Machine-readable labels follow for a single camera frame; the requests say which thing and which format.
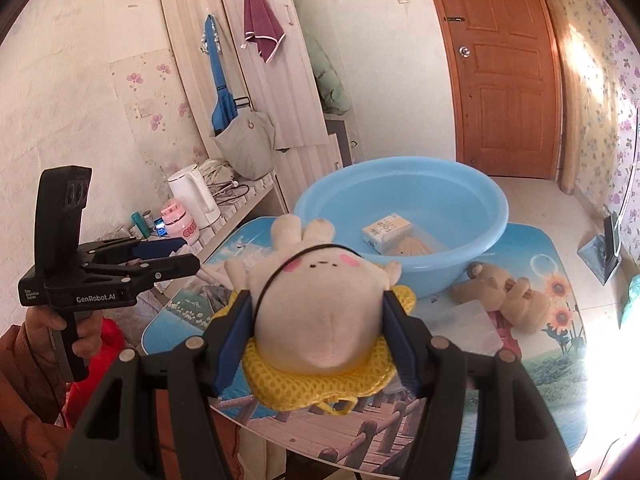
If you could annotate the brown wooden door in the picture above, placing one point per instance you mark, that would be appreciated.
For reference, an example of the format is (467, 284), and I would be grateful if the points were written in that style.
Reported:
(500, 110)

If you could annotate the white electric kettle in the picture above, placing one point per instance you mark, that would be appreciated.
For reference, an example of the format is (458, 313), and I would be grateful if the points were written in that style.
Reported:
(192, 195)

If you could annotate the white wooden wardrobe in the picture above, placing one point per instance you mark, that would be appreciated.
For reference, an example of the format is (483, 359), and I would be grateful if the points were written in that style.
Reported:
(295, 85)

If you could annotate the teal bottle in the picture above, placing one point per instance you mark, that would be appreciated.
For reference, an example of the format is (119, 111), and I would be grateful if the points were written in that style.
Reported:
(140, 225)

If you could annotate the white soap box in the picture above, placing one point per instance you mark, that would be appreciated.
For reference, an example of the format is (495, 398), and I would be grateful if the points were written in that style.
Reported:
(387, 227)

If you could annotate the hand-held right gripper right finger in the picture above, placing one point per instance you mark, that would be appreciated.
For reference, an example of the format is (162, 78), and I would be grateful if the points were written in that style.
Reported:
(400, 345)

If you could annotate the black dustpan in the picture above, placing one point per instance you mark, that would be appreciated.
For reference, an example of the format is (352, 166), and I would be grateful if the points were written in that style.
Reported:
(597, 255)

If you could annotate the brown teddy bear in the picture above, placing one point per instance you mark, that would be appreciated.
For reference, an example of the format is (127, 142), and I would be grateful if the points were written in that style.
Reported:
(492, 280)

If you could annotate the bag of cotton swabs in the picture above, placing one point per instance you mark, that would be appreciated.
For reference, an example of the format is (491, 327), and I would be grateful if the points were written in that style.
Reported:
(412, 247)

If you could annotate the person's left forearm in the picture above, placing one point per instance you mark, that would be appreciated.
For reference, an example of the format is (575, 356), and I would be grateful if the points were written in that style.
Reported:
(20, 375)

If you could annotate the green cloth bundle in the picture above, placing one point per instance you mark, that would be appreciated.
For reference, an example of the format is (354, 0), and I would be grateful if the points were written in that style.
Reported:
(330, 85)

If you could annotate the grey tote bag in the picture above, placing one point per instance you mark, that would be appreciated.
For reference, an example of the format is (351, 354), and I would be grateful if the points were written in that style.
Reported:
(250, 150)

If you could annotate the purple towel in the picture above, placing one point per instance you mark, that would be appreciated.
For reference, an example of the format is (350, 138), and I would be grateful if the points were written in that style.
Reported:
(260, 20)

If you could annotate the person's left hand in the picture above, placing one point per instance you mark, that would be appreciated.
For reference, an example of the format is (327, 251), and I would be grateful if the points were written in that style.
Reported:
(37, 325)

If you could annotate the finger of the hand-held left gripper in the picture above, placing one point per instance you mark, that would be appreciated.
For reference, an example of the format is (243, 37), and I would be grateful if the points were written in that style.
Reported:
(170, 266)
(155, 248)

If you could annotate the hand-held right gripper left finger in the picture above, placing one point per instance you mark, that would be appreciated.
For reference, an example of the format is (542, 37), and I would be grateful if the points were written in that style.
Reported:
(235, 340)

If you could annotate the blue packet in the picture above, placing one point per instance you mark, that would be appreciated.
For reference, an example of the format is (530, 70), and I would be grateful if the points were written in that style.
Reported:
(160, 227)

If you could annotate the blue apron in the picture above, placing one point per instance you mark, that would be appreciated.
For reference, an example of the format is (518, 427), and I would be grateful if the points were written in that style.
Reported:
(220, 90)

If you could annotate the red clothing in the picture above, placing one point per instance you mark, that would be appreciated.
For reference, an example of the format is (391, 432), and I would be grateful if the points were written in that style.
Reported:
(100, 360)

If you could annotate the red cloth item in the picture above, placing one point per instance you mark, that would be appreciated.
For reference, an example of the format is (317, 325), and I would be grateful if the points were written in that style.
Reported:
(507, 340)

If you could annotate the low white cabinet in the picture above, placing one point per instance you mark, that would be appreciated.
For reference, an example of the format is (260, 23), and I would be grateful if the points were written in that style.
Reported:
(250, 205)

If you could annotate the blue plastic basin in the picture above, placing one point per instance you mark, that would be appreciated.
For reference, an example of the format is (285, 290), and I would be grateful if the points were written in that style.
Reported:
(450, 195)

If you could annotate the printed desktop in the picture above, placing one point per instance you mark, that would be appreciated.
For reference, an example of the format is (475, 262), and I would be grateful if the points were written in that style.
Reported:
(550, 395)

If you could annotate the cream plush toy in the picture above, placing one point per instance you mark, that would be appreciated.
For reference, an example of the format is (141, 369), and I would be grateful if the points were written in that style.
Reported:
(320, 310)

